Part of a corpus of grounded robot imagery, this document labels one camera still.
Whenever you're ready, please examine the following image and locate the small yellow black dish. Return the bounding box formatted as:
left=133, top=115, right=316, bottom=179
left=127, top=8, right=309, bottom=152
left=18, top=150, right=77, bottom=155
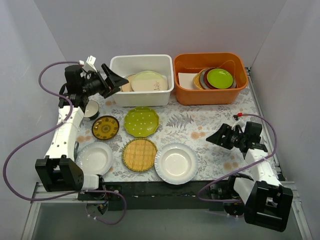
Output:
left=91, top=115, right=120, bottom=141

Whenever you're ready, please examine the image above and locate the green plate in orange bin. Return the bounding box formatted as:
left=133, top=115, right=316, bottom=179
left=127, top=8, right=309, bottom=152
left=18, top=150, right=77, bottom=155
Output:
left=206, top=68, right=234, bottom=89

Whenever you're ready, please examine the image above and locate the white paper in orange bin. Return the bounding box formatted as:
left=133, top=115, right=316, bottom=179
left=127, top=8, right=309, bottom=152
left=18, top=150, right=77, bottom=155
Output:
left=178, top=72, right=197, bottom=90

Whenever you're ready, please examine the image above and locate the white plastic bin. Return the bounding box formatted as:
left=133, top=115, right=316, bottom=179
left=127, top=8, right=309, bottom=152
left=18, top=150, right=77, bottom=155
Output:
left=110, top=54, right=175, bottom=107

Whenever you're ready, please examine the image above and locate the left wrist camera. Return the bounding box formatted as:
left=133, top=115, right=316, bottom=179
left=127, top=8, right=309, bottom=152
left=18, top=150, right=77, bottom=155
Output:
left=64, top=65, right=85, bottom=89

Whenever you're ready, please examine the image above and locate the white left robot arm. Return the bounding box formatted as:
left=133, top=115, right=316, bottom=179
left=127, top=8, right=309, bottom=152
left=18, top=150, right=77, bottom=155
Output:
left=35, top=62, right=129, bottom=200

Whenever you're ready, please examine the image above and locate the green dotted scalloped plate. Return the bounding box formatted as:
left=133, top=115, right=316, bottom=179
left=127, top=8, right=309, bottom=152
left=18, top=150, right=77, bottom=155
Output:
left=124, top=106, right=160, bottom=138

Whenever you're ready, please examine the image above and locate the white deep plate centre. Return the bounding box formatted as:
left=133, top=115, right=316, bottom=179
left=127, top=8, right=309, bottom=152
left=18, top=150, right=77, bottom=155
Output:
left=154, top=142, right=198, bottom=185

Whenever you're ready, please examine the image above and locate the floral patterned table mat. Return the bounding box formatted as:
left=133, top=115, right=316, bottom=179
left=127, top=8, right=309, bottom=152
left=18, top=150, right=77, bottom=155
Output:
left=91, top=86, right=261, bottom=182

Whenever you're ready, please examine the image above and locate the small grey white mug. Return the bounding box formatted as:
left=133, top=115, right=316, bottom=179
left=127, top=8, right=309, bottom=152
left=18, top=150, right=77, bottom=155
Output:
left=73, top=141, right=80, bottom=160

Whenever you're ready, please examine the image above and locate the small white dark bowl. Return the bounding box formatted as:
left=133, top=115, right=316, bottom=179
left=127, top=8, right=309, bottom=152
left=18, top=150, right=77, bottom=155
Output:
left=83, top=100, right=100, bottom=121

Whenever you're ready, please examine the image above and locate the stack of plates in bin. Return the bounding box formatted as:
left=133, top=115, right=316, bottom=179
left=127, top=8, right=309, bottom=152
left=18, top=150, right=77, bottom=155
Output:
left=193, top=68, right=237, bottom=90

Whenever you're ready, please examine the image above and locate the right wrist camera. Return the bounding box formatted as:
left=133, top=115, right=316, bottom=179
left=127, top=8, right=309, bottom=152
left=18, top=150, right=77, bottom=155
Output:
left=244, top=121, right=262, bottom=143

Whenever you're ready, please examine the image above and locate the woven bamboo round plate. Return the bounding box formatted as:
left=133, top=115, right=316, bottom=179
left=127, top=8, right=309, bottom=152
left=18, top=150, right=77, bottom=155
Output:
left=122, top=138, right=158, bottom=172

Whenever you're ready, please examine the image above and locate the beige bird pattern plate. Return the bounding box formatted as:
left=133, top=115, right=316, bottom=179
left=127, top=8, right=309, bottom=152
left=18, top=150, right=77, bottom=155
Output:
left=121, top=74, right=135, bottom=92

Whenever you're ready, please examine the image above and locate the aluminium frame rail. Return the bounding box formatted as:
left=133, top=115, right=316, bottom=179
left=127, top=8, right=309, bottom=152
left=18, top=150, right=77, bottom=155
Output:
left=279, top=181, right=301, bottom=204

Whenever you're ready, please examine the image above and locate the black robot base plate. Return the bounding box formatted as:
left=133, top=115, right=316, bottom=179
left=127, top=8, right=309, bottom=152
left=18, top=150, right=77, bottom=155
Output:
left=77, top=181, right=241, bottom=212

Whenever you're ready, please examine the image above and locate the beige green floral plate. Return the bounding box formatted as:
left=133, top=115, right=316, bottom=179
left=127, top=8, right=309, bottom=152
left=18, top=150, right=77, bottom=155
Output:
left=131, top=70, right=168, bottom=92

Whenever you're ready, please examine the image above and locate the orange plastic bin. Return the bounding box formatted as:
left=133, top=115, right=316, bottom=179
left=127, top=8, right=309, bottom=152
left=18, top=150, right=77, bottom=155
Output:
left=173, top=52, right=249, bottom=106

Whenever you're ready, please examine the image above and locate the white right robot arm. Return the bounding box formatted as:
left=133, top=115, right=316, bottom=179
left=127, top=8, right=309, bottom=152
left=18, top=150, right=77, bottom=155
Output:
left=206, top=121, right=293, bottom=232

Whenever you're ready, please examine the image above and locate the white deep plate left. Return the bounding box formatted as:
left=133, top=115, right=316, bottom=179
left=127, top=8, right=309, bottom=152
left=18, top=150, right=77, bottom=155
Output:
left=75, top=142, right=114, bottom=176

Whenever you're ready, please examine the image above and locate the white deep plate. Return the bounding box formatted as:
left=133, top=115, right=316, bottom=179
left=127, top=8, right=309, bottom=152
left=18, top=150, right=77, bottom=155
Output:
left=154, top=142, right=198, bottom=185
left=75, top=142, right=114, bottom=176

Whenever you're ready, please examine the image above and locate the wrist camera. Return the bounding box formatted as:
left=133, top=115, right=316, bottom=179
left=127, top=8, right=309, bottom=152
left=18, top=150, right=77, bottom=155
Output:
left=64, top=65, right=85, bottom=89
left=244, top=121, right=262, bottom=143

